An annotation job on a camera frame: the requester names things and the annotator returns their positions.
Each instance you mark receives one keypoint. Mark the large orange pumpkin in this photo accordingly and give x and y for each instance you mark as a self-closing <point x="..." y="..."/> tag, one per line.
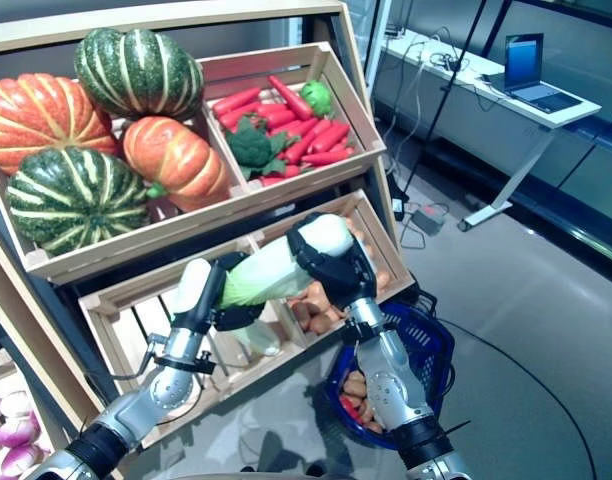
<point x="41" y="117"/>

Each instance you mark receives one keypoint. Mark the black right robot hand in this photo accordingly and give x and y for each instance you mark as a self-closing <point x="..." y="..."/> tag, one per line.
<point x="346" y="280"/>

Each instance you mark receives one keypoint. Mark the grey power box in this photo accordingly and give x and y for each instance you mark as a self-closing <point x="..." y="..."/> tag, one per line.
<point x="428" y="217"/>

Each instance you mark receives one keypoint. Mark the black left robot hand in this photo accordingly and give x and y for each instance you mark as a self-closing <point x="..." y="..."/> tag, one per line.
<point x="213" y="295"/>

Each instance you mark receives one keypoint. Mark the black router with antennas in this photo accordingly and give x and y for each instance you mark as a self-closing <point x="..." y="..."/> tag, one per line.
<point x="393" y="31"/>

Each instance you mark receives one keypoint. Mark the large wooden display shelf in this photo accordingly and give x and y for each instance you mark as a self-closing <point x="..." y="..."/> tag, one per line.
<point x="161" y="25"/>

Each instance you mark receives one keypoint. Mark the open grey laptop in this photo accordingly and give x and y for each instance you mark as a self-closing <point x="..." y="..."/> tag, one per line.
<point x="523" y="60"/>

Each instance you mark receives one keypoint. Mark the black power adapter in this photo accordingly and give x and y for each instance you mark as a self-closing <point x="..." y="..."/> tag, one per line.
<point x="398" y="205"/>

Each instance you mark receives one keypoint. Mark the wooden carrot crate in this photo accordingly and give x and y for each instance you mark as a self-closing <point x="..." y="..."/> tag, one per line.
<point x="311" y="182"/>

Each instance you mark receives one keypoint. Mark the white standing desk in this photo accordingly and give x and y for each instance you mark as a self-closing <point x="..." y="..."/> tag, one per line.
<point x="486" y="115"/>

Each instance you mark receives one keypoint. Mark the green striped pumpkin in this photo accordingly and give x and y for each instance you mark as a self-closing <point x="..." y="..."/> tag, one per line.
<point x="76" y="200"/>
<point x="138" y="72"/>

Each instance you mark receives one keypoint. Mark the dark green broccoli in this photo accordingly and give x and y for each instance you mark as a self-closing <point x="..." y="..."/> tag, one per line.
<point x="251" y="147"/>

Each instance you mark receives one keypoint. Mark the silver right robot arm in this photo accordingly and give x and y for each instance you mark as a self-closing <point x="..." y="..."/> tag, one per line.
<point x="386" y="385"/>

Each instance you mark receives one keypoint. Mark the small orange pumpkin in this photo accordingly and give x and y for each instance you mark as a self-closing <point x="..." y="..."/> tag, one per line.
<point x="178" y="162"/>

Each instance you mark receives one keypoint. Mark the slatted wooden cabbage crate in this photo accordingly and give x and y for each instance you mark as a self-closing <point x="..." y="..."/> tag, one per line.
<point x="136" y="292"/>

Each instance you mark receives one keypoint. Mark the blue plastic shopping basket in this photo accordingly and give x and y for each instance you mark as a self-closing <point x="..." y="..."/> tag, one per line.
<point x="426" y="325"/>

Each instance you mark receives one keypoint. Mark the red-orange carrot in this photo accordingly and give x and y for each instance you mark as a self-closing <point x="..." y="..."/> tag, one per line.
<point x="236" y="100"/>
<point x="278" y="118"/>
<point x="241" y="116"/>
<point x="291" y="171"/>
<point x="306" y="142"/>
<point x="271" y="180"/>
<point x="326" y="157"/>
<point x="331" y="137"/>
<point x="289" y="94"/>

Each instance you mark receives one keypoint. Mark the black stand pole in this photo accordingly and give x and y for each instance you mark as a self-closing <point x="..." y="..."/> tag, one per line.
<point x="443" y="100"/>

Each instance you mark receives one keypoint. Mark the red pepper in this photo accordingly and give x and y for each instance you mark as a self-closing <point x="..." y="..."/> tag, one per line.
<point x="351" y="407"/>

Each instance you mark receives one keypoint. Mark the white glass door fridge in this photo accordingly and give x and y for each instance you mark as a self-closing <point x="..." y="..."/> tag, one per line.
<point x="381" y="20"/>

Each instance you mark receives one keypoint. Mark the wide wooden pumpkin crate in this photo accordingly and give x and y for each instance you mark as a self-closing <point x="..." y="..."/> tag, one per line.
<point x="161" y="226"/>

